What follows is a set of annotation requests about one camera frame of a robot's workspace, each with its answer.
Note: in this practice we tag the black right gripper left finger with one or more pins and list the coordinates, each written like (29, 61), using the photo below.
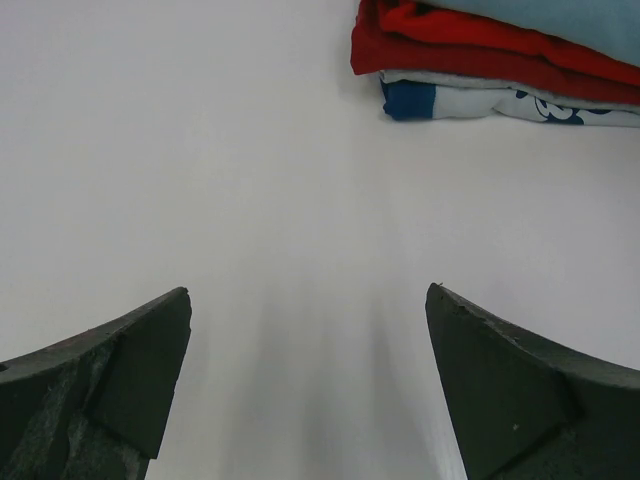
(96, 405)

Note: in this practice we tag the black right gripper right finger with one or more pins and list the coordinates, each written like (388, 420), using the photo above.
(525, 407)

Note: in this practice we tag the white blue folded t-shirt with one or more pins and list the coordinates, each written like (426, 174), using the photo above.
(427, 95)

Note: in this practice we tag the red folded t-shirt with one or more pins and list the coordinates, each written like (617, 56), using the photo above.
(375, 49)

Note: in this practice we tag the light blue folded t-shirt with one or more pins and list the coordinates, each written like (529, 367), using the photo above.
(610, 27)

